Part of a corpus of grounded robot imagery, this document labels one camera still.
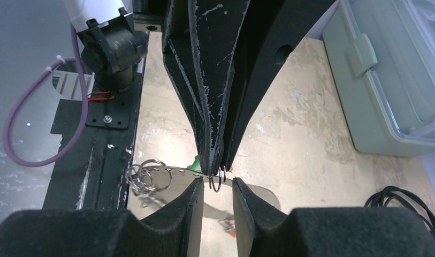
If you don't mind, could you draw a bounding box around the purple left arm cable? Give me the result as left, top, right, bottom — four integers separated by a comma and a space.
3, 25, 89, 168

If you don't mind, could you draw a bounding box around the coiled black cable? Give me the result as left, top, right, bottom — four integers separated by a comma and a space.
364, 186, 435, 249

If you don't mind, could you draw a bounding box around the large metal keyring with keys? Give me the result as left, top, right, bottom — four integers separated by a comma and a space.
125, 158, 282, 249

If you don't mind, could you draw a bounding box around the green tagged key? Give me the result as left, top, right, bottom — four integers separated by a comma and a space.
187, 156, 202, 173

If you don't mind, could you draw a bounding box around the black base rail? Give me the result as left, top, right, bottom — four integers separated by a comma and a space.
42, 59, 146, 209

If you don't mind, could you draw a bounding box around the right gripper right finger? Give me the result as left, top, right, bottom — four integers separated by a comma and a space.
232, 178, 435, 256

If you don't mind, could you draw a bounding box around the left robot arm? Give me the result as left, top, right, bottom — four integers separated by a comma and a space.
67, 1, 332, 175

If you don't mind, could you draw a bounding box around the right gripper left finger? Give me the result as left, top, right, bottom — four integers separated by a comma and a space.
0, 176, 205, 257

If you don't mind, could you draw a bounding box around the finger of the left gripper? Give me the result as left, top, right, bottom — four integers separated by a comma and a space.
162, 1, 250, 176
222, 0, 334, 169

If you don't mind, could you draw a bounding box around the green plastic toolbox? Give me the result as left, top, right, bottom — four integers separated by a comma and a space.
323, 1, 435, 157

